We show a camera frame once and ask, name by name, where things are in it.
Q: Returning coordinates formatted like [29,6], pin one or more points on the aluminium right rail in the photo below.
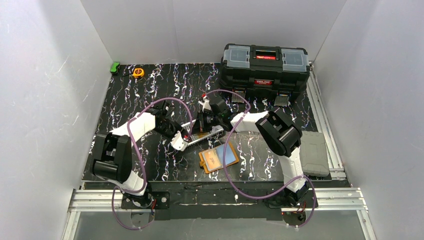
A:
[322,121]

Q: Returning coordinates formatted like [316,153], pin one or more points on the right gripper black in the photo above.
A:
[204,120]

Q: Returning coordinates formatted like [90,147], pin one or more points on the aluminium front rail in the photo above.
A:
[328,199]

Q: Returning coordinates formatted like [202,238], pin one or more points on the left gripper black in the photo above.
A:
[174,132]

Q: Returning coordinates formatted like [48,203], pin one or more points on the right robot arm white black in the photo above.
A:
[281,135]

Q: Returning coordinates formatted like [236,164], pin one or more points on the white plastic basket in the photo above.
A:
[197,137]

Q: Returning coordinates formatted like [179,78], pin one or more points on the yellow tape measure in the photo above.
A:
[138,73]

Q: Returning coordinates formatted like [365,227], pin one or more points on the orange leather card holder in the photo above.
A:
[229,154]

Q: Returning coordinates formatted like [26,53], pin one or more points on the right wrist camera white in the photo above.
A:
[205,104]

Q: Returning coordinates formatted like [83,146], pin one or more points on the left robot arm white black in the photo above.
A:
[113,151]

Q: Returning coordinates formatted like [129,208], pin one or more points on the grey plastic case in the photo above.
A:
[313,154]

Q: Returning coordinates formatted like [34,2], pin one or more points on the orange credit card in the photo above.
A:
[211,159]

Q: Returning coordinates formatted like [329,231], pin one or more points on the black red toolbox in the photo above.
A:
[279,74]

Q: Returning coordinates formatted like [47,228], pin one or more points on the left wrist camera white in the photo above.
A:
[180,140]

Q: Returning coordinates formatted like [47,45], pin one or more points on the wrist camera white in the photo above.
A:
[180,140]
[205,104]

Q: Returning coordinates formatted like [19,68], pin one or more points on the green small object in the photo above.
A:
[114,69]

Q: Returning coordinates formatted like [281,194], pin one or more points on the aluminium rail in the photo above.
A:
[328,199]
[322,121]

